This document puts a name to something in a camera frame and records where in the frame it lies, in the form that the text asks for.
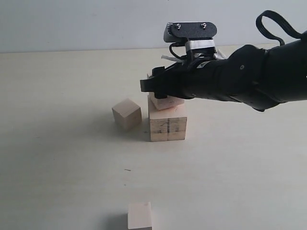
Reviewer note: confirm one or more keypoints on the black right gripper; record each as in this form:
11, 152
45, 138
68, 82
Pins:
211, 80

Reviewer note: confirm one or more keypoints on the medium wooden cube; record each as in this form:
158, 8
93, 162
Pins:
168, 102

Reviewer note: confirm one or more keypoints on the smallest wooden cube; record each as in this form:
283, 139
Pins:
140, 216

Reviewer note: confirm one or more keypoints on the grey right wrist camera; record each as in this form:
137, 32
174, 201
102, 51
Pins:
191, 35

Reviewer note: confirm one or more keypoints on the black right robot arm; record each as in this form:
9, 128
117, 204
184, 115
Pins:
260, 78

